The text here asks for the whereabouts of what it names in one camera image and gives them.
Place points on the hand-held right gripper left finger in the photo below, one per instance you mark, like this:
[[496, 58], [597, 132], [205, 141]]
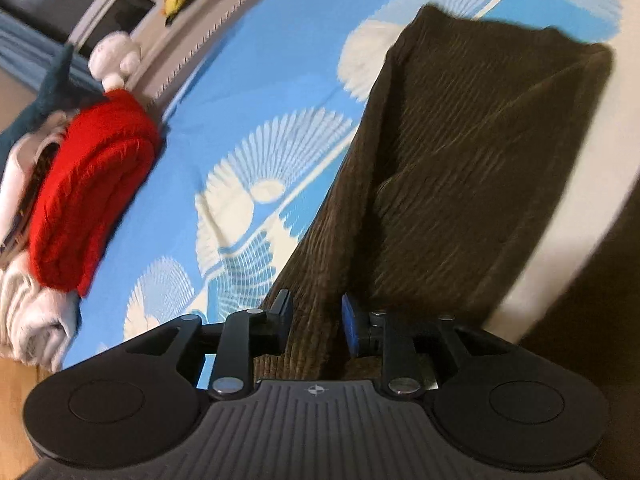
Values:
[[283, 310]]

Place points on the teal plush toy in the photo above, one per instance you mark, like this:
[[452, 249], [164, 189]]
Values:
[[52, 90]]

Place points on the grey bed headboard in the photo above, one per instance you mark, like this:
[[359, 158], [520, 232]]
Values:
[[200, 25]]

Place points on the red knitted sweater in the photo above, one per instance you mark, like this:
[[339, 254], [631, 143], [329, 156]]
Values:
[[90, 187]]

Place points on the white plush toy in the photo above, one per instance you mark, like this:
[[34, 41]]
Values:
[[115, 60]]

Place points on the white folded cloth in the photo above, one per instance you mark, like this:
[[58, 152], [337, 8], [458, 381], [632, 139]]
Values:
[[35, 320]]

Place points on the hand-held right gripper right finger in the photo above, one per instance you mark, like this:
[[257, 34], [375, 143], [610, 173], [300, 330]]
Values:
[[351, 322]]

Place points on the blue white patterned bed sheet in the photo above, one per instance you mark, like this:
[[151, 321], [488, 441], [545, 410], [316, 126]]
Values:
[[260, 125]]

